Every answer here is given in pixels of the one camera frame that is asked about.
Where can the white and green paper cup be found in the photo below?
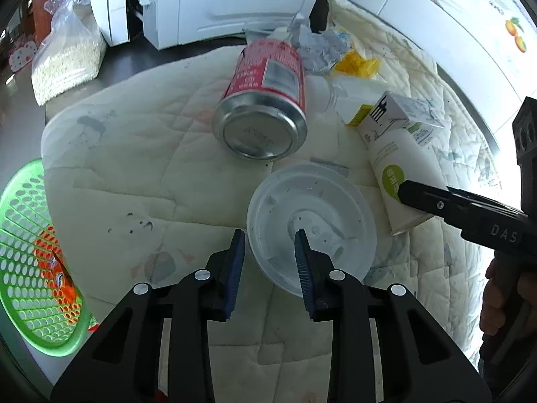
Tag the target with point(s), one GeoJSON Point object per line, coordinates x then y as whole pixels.
{"type": "Point", "coordinates": [398, 159]}

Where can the green plastic basket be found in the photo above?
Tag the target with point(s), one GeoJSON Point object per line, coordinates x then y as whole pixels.
{"type": "Point", "coordinates": [25, 201]}

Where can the white quilted mat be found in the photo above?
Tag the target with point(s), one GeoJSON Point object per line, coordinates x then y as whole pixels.
{"type": "Point", "coordinates": [147, 134]}

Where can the teapot and fruit wall decal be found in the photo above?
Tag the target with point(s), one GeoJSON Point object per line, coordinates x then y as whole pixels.
{"type": "Point", "coordinates": [514, 29]}

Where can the polka dot cushion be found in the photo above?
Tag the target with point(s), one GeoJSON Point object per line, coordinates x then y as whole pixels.
{"type": "Point", "coordinates": [23, 56]}

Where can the small white carton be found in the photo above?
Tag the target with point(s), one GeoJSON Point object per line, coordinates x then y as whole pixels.
{"type": "Point", "coordinates": [405, 111]}

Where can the person's right hand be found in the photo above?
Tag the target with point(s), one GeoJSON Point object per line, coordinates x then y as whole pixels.
{"type": "Point", "coordinates": [491, 302]}

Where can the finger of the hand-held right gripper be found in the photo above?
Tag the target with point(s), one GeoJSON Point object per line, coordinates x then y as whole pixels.
{"type": "Point", "coordinates": [423, 196]}

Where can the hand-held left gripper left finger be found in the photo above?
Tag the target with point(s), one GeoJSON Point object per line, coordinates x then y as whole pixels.
{"type": "Point", "coordinates": [237, 268]}

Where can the clear bag of rice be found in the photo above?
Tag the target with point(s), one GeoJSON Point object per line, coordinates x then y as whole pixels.
{"type": "Point", "coordinates": [63, 58]}

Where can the yellow packet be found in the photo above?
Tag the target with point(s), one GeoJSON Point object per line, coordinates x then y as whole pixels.
{"type": "Point", "coordinates": [356, 65]}

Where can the silver wrapper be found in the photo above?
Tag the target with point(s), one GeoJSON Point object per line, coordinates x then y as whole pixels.
{"type": "Point", "coordinates": [319, 48]}

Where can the white microwave oven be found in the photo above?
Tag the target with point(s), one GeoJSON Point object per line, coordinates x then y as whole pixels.
{"type": "Point", "coordinates": [235, 0]}

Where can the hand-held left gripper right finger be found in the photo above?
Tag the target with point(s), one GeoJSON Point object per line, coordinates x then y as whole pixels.
{"type": "Point", "coordinates": [303, 268]}

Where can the red drink can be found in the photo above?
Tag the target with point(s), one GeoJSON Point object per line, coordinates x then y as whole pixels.
{"type": "Point", "coordinates": [260, 75]}

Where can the clear plastic lid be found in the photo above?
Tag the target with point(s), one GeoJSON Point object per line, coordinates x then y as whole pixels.
{"type": "Point", "coordinates": [293, 201]}

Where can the orange snack packet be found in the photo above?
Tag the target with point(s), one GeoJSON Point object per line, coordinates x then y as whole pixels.
{"type": "Point", "coordinates": [58, 277]}

